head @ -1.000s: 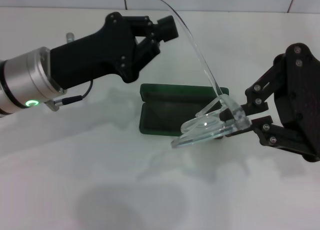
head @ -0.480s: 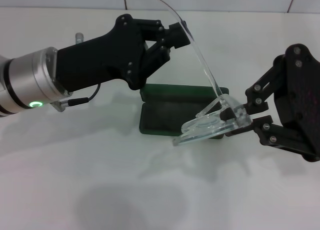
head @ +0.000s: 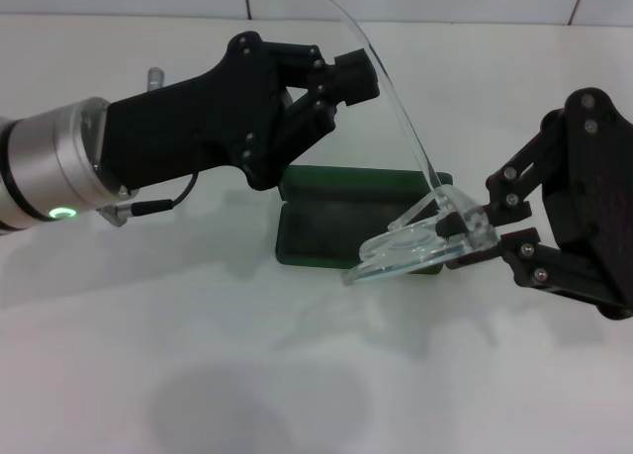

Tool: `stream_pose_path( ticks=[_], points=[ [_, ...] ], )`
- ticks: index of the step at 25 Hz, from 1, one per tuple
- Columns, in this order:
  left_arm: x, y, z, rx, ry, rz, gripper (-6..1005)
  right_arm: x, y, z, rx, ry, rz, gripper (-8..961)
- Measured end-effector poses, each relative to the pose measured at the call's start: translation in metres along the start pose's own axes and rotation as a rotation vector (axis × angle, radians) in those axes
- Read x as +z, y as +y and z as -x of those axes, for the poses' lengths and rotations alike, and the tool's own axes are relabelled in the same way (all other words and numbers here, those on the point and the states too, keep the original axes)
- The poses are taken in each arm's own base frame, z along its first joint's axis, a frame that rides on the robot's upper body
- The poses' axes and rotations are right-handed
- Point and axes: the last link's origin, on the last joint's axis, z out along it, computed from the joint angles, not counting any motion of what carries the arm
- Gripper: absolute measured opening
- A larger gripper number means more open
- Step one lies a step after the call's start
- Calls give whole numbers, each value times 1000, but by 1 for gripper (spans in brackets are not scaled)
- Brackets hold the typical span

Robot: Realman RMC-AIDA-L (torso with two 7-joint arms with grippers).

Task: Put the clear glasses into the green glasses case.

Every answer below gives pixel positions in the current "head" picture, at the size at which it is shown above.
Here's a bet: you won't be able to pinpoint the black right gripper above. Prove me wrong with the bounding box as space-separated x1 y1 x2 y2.
436 85 633 322

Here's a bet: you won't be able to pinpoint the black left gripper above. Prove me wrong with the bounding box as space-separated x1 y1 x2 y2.
100 31 291 192

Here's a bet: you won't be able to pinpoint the clear transparent glasses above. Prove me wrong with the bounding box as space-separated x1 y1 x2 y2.
296 0 498 285

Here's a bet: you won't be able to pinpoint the green glasses case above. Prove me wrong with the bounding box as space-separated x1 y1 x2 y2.
274 164 455 279

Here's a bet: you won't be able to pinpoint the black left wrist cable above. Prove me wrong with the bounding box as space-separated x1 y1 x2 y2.
101 171 200 227

